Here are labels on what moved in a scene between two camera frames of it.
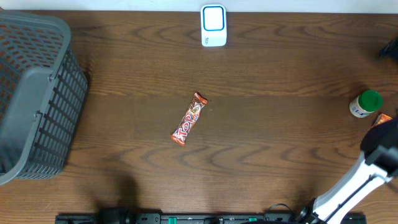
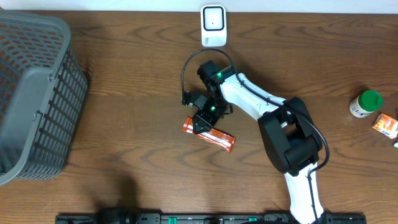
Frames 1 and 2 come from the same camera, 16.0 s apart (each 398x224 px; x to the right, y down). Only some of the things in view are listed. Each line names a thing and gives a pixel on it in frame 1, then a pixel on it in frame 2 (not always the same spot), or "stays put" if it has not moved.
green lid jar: (366, 102) stays put
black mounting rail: (202, 218) stays put
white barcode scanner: (213, 25) stays put
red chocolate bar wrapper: (182, 130) to (220, 138)
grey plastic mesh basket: (43, 88) stays put
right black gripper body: (393, 44) to (213, 111)
